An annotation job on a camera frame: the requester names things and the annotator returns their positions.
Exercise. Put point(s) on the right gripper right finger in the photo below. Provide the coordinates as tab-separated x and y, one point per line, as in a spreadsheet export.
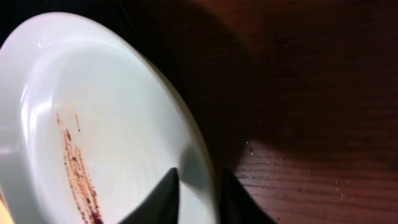
237	206

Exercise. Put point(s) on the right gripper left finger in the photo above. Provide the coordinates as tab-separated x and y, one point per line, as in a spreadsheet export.
162	204

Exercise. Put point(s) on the pale mint plate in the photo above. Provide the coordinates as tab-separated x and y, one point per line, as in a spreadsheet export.
90	125

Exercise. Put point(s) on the yellow plate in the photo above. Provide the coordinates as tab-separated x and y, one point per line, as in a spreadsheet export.
5	216

